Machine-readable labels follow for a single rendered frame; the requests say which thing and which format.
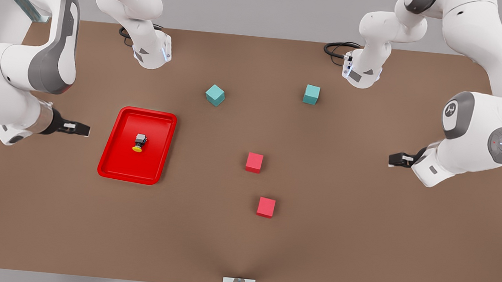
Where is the red plastic tray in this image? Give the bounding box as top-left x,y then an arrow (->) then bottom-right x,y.
96,104 -> 179,188

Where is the teal cube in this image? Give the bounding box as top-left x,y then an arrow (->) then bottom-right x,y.
302,83 -> 321,106
204,83 -> 227,108

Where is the red cube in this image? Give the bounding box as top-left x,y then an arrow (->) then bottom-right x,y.
244,152 -> 265,175
256,196 -> 277,219

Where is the black cable loop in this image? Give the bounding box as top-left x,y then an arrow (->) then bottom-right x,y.
322,39 -> 363,69
117,21 -> 165,51

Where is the grey switch with yellow button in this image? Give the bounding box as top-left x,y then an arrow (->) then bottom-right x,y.
132,133 -> 149,154

